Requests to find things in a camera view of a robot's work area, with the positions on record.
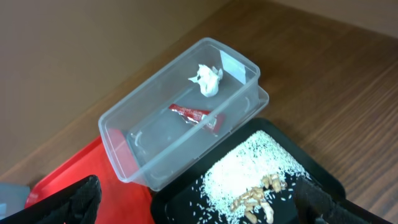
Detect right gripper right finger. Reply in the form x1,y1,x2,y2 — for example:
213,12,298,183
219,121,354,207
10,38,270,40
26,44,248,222
294,177,391,224

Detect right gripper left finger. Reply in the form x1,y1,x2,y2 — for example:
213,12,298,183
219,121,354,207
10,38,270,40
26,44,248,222
1,175,102,224

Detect rice and food scraps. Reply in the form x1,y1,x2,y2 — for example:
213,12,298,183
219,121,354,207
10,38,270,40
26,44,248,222
193,131,310,223

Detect red snack wrapper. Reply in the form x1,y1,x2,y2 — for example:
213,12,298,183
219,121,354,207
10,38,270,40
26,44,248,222
169,104,225,136

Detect white napkin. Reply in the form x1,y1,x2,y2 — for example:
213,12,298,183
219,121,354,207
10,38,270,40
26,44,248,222
188,64,223,98

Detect grey dishwasher rack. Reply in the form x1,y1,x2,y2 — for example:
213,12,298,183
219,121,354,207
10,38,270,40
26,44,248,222
0,183,30,219

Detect red plastic tray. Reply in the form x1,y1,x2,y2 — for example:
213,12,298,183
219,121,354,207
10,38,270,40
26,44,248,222
25,138,153,223

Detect black tray bin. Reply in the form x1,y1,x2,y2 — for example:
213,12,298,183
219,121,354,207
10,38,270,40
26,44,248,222
150,118,346,223

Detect clear plastic bin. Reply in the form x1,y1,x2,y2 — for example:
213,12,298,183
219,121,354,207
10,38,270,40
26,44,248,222
98,37,269,191

